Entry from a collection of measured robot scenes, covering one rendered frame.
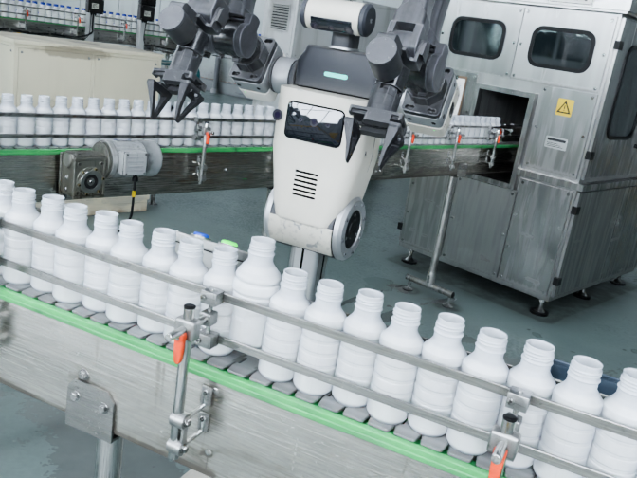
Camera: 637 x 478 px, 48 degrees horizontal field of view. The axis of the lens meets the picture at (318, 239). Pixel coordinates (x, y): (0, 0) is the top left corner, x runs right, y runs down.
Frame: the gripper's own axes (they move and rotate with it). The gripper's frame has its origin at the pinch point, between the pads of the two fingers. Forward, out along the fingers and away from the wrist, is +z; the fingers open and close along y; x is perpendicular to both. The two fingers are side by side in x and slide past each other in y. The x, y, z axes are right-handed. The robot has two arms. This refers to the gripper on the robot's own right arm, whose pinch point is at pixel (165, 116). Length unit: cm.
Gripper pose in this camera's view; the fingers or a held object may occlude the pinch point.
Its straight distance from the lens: 153.2
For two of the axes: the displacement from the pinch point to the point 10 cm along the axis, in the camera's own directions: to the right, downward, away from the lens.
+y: 8.8, 1.8, -4.3
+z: -2.9, 9.3, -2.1
